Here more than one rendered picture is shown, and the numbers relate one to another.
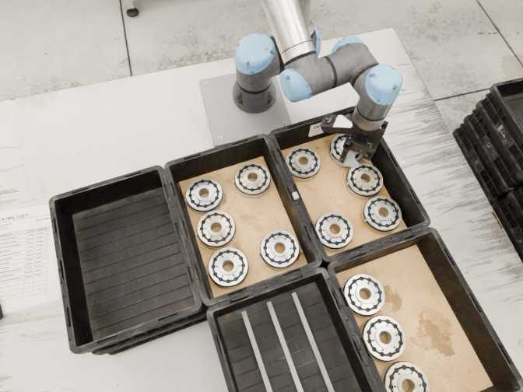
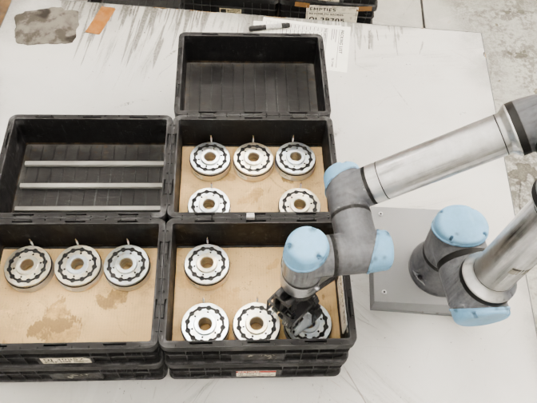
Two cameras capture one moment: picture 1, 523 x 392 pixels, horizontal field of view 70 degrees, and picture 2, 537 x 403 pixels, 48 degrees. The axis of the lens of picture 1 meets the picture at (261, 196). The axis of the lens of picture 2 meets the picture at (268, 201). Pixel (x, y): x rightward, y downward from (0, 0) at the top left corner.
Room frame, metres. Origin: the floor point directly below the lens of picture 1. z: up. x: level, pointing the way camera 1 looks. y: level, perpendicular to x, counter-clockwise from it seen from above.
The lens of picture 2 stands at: (0.62, -0.76, 2.11)
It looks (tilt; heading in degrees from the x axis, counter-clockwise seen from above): 57 degrees down; 105
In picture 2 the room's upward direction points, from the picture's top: 5 degrees clockwise
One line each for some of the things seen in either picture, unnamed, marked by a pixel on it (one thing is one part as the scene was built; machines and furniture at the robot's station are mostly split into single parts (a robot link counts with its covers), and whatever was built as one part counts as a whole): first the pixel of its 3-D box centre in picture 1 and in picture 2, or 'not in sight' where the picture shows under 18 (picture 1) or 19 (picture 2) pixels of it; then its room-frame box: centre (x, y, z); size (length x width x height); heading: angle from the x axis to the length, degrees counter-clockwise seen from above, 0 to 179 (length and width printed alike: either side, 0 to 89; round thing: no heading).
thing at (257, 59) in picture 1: (256, 61); (456, 238); (0.85, 0.03, 0.93); 0.13 x 0.12 x 0.14; 116
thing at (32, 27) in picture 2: not in sight; (45, 25); (-0.53, 0.49, 0.71); 0.22 x 0.19 x 0.01; 16
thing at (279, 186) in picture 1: (240, 219); (253, 178); (0.35, 0.06, 0.87); 0.40 x 0.30 x 0.11; 21
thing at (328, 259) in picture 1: (345, 177); (256, 280); (0.46, -0.22, 0.92); 0.40 x 0.30 x 0.02; 21
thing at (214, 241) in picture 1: (215, 228); (253, 158); (0.33, 0.12, 0.86); 0.10 x 0.10 x 0.01
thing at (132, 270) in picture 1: (128, 256); (251, 88); (0.24, 0.34, 0.87); 0.40 x 0.30 x 0.11; 21
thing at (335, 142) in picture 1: (347, 147); (308, 322); (0.59, -0.25, 0.86); 0.10 x 0.10 x 0.01
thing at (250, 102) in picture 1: (254, 85); (443, 259); (0.85, 0.03, 0.81); 0.15 x 0.15 x 0.10
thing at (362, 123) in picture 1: (370, 113); (301, 277); (0.56, -0.26, 1.07); 0.08 x 0.08 x 0.05
